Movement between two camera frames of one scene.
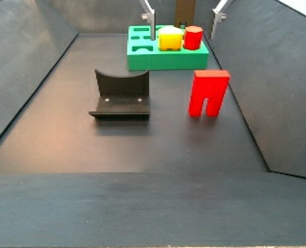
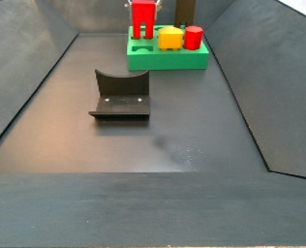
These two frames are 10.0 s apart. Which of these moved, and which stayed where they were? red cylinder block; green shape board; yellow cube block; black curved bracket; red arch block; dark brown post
Moved: red arch block
Stayed: red cylinder block; dark brown post; green shape board; yellow cube block; black curved bracket
